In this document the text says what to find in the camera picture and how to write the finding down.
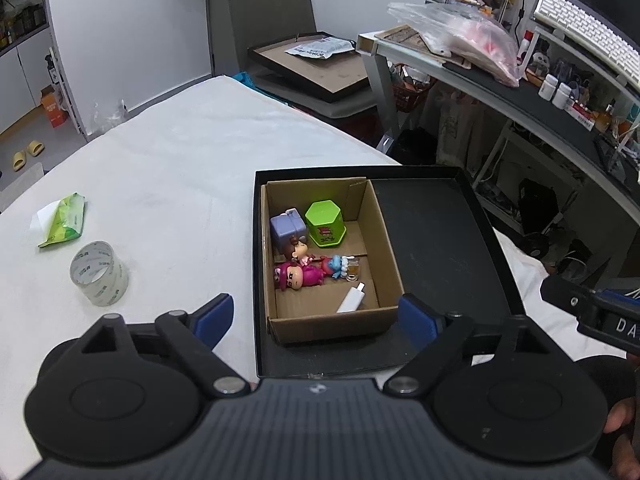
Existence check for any orange carton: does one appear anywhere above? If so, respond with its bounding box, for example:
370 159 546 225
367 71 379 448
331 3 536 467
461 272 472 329
40 86 68 127

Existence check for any green hexagonal container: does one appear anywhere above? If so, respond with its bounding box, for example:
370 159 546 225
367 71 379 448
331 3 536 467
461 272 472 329
305 201 347 248

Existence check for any clear tape roll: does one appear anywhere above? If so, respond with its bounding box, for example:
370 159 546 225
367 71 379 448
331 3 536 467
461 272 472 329
69 241 130 307

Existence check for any purple box head figurine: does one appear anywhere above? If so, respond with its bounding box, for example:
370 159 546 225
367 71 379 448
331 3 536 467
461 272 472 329
270 208 315 267

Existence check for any pile of clear plastic bags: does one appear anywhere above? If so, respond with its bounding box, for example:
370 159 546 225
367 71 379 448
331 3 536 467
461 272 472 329
387 1 522 88

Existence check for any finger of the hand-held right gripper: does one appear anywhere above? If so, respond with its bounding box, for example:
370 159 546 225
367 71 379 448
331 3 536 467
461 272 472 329
541 274 640 313

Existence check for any grey chair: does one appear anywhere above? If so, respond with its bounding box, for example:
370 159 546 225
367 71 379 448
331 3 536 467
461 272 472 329
226 0 386 121

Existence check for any red plastic basket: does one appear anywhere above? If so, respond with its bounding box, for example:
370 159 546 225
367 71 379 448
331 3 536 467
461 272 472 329
392 77 436 113

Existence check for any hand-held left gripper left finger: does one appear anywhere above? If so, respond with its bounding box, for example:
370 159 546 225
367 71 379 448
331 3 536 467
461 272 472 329
75 292 251 400

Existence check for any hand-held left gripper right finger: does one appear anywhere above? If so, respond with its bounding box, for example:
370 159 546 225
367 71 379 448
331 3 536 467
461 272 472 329
384 294 566 400

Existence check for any black picture frame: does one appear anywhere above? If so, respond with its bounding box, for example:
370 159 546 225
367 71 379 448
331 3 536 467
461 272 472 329
247 32 373 105

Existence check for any brown cardboard box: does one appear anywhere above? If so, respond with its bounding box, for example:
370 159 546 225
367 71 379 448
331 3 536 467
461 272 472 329
260 176 406 345

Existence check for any white charger plug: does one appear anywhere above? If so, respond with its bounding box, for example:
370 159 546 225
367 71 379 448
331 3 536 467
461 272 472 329
336 284 367 315

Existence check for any white mailer bag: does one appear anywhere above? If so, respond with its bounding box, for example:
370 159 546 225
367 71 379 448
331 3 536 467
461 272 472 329
285 36 356 60

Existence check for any white printed tote bag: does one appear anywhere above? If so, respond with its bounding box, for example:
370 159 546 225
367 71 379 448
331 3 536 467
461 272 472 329
434 85 483 166

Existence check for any white cabinet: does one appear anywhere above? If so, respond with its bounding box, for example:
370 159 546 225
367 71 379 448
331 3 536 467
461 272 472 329
0 0 86 136

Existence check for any black shallow tray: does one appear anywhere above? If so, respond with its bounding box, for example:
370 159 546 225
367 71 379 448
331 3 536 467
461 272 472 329
253 166 527 380

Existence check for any white keyboard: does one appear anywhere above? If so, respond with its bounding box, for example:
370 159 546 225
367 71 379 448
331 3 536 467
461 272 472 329
532 0 640 83

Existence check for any black bag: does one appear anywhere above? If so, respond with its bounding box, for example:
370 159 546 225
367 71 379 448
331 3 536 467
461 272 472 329
517 177 561 236

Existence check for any pink bear figurine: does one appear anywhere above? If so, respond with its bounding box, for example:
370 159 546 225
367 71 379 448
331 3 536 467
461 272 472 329
272 260 326 292

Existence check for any green tissue packet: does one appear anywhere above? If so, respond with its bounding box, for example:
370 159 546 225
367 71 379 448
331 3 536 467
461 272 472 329
31 192 87 249

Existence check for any person's right hand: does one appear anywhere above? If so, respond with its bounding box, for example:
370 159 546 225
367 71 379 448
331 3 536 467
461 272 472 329
603 397 640 480

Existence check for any blue haired figurine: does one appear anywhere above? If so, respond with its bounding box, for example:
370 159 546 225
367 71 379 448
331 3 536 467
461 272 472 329
320 255 351 281

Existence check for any white frame desk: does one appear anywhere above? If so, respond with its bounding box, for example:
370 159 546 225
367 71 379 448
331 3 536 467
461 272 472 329
357 25 640 211

